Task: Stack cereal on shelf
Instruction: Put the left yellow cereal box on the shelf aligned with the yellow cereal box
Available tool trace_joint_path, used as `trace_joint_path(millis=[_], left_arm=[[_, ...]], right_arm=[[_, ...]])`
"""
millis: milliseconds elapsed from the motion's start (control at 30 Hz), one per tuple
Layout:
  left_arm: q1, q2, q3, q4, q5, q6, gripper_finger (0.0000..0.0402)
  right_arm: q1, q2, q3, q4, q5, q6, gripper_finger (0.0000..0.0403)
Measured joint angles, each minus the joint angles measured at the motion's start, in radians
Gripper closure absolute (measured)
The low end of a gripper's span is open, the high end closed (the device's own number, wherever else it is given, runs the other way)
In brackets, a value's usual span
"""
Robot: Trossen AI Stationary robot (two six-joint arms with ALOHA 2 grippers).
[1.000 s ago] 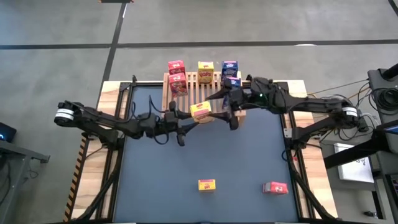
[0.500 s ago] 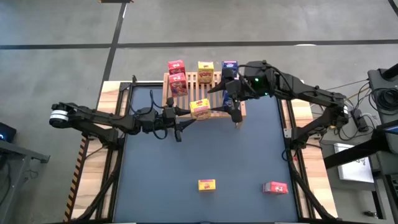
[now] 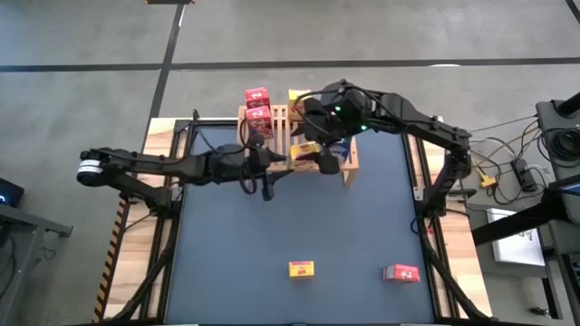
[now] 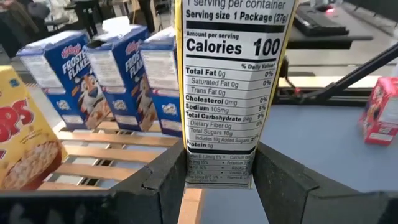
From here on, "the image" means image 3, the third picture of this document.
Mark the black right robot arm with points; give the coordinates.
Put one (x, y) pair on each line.
(421, 124)

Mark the small red tag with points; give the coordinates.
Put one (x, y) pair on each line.
(428, 231)

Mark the black device with blue light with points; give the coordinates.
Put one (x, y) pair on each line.
(9, 192)

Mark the blue table mat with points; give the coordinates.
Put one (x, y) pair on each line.
(317, 226)

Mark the blue Frosted Flakes cereal box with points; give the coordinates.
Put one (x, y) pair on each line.
(343, 149)

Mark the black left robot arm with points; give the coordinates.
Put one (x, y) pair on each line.
(149, 165)

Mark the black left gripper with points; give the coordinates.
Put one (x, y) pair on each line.
(254, 162)

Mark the white board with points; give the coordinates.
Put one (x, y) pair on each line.
(516, 246)

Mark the wooden slatted shelf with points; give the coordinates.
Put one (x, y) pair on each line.
(350, 174)

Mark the monitor with blue screen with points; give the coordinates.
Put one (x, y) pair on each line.
(571, 188)

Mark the black metal table frame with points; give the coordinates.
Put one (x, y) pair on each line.
(217, 121)

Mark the yellow black hazard tape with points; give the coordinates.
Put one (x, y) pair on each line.
(109, 267)

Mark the yellow Corn Pops cereal box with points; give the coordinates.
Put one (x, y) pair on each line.
(301, 270)
(304, 151)
(295, 97)

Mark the black metal crossbar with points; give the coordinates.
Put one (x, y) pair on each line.
(512, 224)

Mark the dark grey equipment stand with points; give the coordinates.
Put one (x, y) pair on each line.
(550, 113)

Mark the yellow plug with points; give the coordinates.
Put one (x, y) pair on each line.
(487, 183)

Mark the black power strip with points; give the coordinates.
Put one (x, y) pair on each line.
(525, 176)

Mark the grey side table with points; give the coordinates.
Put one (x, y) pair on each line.
(18, 235)

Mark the small black clamp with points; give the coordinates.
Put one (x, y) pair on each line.
(539, 311)

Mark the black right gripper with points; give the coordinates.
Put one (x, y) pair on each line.
(344, 113)

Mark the red Froot Loops cereal box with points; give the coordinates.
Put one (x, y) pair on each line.
(401, 273)
(259, 121)
(257, 97)

